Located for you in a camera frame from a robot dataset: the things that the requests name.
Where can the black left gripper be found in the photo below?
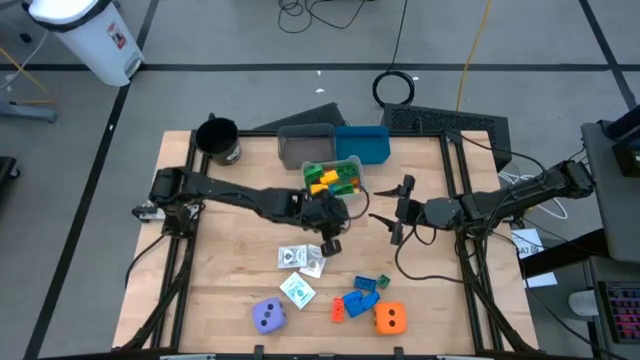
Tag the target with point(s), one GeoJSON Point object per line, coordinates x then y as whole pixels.
{"type": "Point", "coordinates": [325, 212]}

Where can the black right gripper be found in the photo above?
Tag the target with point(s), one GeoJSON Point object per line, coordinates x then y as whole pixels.
{"type": "Point", "coordinates": [412, 212]}

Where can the yellow toy brick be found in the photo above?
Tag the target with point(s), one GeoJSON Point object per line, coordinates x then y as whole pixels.
{"type": "Point", "coordinates": [318, 188]}
{"type": "Point", "coordinates": [330, 176]}

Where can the light blue toy brick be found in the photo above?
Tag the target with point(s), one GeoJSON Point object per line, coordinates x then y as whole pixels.
{"type": "Point", "coordinates": [333, 187]}

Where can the light grey plastic bin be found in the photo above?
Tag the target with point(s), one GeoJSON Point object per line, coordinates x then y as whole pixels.
{"type": "Point", "coordinates": [356, 196]}

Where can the orange toy brick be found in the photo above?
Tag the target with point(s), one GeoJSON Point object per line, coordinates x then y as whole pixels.
{"type": "Point", "coordinates": [356, 183]}

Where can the small dark green toy brick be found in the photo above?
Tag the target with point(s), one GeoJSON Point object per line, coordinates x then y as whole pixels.
{"type": "Point", "coordinates": [383, 281]}

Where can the white green card packets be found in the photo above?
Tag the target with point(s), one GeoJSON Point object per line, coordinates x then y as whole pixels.
{"type": "Point", "coordinates": [297, 291]}

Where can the rounded blue toy brick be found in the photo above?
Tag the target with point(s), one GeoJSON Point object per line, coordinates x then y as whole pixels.
{"type": "Point", "coordinates": [371, 300]}

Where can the large blue toy brick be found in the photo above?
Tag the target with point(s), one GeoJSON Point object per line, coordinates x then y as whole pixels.
{"type": "Point", "coordinates": [355, 303]}

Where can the red-orange toy brick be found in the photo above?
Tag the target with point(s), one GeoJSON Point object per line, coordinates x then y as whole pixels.
{"type": "Point", "coordinates": [338, 310]}

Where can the orange foam die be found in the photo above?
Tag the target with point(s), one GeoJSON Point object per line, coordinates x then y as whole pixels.
{"type": "Point", "coordinates": [390, 318]}

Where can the purple foam die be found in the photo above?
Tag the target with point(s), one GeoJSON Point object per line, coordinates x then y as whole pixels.
{"type": "Point", "coordinates": [269, 316]}

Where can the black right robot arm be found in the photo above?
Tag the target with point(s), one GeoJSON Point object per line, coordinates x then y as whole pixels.
{"type": "Point", "coordinates": [525, 192]}

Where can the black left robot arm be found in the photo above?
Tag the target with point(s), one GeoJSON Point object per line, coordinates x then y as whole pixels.
{"type": "Point", "coordinates": [235, 192]}

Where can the blue plastic bin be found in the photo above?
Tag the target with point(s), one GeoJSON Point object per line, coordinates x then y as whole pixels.
{"type": "Point", "coordinates": [362, 145]}

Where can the dark grey plastic bin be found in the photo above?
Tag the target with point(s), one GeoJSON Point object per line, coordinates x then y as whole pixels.
{"type": "Point", "coordinates": [305, 145]}

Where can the black triangular panel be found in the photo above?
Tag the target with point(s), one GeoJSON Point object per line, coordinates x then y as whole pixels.
{"type": "Point", "coordinates": [310, 120]}

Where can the black perforated panel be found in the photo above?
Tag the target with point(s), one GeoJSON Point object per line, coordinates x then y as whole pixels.
{"type": "Point", "coordinates": [440, 122]}

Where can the black cup with cartoon eyes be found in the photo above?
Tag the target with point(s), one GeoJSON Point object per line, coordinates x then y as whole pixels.
{"type": "Point", "coordinates": [218, 137]}

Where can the white paper with code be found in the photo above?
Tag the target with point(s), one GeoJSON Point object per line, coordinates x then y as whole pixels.
{"type": "Point", "coordinates": [527, 240]}

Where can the black table clamp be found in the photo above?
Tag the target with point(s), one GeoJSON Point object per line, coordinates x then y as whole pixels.
{"type": "Point", "coordinates": [398, 352]}
{"type": "Point", "coordinates": [258, 351]}

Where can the plain white paper sheet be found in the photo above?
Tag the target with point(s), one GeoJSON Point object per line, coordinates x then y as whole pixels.
{"type": "Point", "coordinates": [542, 280]}

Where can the dark grey desk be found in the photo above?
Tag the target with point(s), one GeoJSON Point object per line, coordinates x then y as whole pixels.
{"type": "Point", "coordinates": [595, 270]}

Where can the grey side table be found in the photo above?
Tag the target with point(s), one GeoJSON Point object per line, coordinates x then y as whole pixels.
{"type": "Point", "coordinates": [617, 210]}

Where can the black device on table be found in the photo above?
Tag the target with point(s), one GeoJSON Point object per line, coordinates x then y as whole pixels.
{"type": "Point", "coordinates": [627, 150]}

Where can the backlit black keyboard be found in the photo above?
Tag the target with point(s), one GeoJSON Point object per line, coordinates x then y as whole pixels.
{"type": "Point", "coordinates": [622, 312]}

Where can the white trash can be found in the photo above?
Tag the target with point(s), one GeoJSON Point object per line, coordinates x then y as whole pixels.
{"type": "Point", "coordinates": [95, 45]}

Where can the grey metal stand base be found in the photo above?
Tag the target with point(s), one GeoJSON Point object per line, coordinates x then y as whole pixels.
{"type": "Point", "coordinates": [27, 112]}

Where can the black cart with caster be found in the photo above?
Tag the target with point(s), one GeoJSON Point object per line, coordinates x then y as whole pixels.
{"type": "Point", "coordinates": [7, 170]}

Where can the black aluminium table frame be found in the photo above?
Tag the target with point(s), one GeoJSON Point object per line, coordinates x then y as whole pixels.
{"type": "Point", "coordinates": [415, 133]}

